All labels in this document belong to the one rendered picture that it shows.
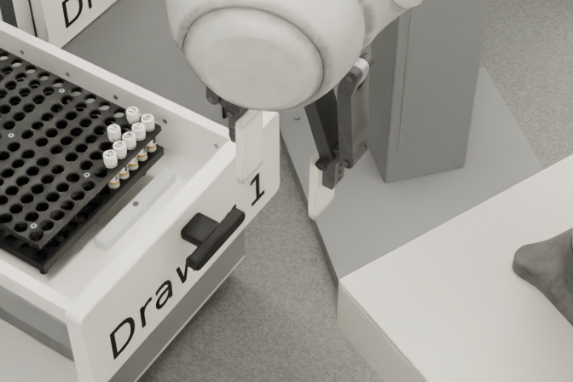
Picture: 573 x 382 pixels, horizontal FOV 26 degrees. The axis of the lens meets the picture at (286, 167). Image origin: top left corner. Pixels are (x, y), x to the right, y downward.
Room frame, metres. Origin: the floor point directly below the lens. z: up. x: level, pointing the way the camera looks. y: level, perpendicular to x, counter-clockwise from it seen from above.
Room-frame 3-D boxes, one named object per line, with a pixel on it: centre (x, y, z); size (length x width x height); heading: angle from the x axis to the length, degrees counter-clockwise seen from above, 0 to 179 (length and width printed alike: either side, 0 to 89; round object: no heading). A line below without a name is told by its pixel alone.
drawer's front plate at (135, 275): (0.71, 0.09, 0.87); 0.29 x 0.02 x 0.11; 147
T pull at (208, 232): (0.70, 0.07, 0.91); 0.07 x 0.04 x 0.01; 147
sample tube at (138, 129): (0.82, 0.14, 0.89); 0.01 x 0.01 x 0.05
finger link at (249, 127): (0.71, 0.03, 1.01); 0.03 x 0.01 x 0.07; 147
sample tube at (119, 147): (0.80, 0.15, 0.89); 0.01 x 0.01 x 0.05
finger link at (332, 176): (0.66, -0.04, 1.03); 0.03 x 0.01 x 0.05; 57
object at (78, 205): (0.77, 0.18, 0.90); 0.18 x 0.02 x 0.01; 147
